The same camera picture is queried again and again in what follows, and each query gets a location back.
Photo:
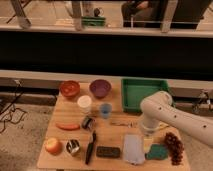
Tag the orange carrot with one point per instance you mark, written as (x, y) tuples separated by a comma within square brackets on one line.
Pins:
[(68, 127)]

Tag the white plastic cup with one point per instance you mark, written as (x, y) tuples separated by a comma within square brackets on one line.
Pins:
[(85, 103)]

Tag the metal fork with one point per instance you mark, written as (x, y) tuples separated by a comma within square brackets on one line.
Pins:
[(130, 125)]

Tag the black sponge block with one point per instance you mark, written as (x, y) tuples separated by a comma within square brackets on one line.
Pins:
[(108, 152)]

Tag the purple bowl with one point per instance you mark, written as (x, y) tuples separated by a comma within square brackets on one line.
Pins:
[(100, 88)]

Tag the upright metal can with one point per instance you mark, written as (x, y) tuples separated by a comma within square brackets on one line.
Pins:
[(73, 147)]

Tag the green sponge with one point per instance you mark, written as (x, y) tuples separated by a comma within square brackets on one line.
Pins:
[(158, 152)]

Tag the red yellow apple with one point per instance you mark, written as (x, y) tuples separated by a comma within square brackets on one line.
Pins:
[(53, 146)]

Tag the green plastic tray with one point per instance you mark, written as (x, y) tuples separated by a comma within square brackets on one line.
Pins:
[(133, 91)]

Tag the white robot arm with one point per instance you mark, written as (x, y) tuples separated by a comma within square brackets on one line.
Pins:
[(158, 107)]

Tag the black handled knife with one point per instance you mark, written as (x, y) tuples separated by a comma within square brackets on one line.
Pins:
[(90, 147)]

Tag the red bowl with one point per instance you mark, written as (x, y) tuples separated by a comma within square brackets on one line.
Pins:
[(69, 88)]

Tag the tipped metal can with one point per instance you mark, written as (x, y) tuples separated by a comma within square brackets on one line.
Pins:
[(88, 123)]

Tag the blue plastic cup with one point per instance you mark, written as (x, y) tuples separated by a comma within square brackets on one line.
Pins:
[(105, 110)]

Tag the green box in background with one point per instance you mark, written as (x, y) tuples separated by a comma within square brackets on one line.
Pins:
[(93, 21)]

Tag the seated person in background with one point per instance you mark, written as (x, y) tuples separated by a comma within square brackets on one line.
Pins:
[(141, 13)]

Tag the bunch of dark grapes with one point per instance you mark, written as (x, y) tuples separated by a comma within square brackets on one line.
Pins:
[(175, 147)]

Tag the light blue towel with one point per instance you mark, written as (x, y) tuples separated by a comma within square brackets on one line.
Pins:
[(132, 149)]

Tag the yellow banana pieces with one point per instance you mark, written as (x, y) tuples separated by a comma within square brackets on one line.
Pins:
[(162, 126)]

